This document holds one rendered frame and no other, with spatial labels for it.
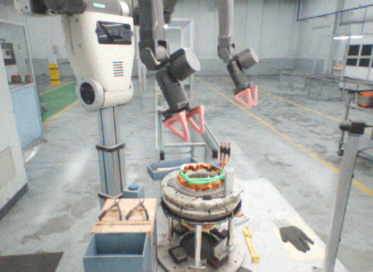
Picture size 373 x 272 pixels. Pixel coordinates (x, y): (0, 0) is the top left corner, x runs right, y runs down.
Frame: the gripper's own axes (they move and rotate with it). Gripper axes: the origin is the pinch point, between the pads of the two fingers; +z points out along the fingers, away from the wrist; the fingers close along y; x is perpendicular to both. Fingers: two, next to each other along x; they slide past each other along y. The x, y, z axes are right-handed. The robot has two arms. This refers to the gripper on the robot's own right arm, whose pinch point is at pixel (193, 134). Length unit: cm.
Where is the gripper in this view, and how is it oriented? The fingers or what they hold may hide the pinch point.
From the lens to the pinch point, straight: 75.7
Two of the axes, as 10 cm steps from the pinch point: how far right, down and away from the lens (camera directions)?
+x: -7.3, 3.5, 5.9
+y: 5.3, -2.6, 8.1
